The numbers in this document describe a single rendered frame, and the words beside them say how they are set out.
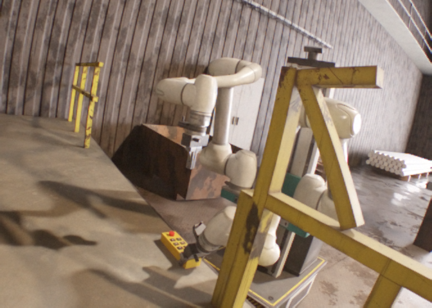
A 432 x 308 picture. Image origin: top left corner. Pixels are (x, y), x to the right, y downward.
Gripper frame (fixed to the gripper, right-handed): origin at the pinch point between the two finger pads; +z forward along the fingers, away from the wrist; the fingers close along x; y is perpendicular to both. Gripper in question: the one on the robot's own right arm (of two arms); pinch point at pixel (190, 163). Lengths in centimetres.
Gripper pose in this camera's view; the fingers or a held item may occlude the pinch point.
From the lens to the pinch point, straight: 123.0
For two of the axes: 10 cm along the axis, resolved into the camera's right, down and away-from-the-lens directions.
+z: -2.0, 9.6, 1.9
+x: 5.3, -0.6, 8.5
